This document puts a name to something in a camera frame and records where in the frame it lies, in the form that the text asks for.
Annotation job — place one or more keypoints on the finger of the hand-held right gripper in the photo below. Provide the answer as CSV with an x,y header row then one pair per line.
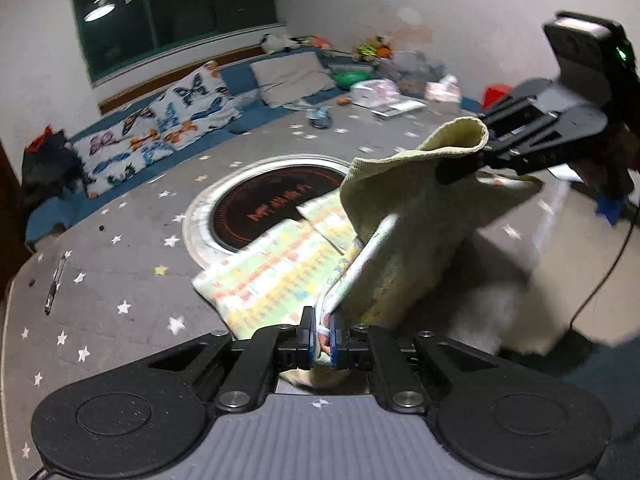
x,y
530,147
520,110

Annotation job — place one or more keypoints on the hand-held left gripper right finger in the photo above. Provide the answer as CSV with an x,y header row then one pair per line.
x,y
336,344

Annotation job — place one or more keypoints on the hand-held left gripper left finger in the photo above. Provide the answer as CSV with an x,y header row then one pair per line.
x,y
311,341

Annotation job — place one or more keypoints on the yellow patterned blanket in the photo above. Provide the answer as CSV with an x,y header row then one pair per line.
x,y
400,195

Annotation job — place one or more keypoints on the dark clothes pile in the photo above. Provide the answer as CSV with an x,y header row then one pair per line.
x,y
47,165

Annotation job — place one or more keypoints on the red bag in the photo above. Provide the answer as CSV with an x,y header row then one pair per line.
x,y
495,97

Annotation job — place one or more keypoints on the pink tissue pack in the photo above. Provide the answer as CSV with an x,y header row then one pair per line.
x,y
442,91

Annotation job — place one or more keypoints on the flat white book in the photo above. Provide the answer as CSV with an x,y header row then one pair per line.
x,y
397,108

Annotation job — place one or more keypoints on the white box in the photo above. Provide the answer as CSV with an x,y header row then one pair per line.
x,y
372,94

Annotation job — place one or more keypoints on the round black inset cooktop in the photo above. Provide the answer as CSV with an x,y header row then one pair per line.
x,y
260,195

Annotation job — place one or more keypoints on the colourful toy pile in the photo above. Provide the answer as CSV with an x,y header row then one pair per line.
x,y
374,49

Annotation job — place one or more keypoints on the green plastic bag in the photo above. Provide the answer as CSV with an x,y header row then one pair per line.
x,y
351,78

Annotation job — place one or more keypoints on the small blue toy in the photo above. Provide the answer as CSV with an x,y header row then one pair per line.
x,y
320,117

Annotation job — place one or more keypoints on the grey star-patterned mat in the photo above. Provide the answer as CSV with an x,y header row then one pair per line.
x,y
125,240

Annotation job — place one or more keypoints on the grey pillow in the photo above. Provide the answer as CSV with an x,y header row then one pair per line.
x,y
292,80

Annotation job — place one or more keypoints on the white plush toy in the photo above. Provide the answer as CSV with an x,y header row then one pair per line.
x,y
280,42

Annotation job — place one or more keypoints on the black pen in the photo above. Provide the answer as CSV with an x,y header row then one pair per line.
x,y
54,287

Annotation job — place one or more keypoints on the butterfly print pillow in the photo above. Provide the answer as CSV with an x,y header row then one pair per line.
x,y
197,102
125,152

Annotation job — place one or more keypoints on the blue bench cushion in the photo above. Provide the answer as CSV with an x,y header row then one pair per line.
x,y
240,82

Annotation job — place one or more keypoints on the dark window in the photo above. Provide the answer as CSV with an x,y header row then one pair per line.
x,y
170,10

